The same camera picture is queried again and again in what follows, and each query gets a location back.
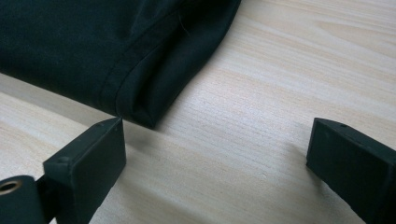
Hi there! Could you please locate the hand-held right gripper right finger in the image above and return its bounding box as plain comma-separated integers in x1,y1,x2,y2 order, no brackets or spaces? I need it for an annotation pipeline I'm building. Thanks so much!
305,117,396,224

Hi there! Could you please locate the dark cloth garment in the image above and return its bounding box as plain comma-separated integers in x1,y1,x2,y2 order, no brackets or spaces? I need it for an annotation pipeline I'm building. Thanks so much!
0,0,243,130

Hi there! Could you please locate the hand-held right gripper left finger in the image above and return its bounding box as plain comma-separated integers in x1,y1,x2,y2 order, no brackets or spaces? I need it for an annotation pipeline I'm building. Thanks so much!
35,117,128,224

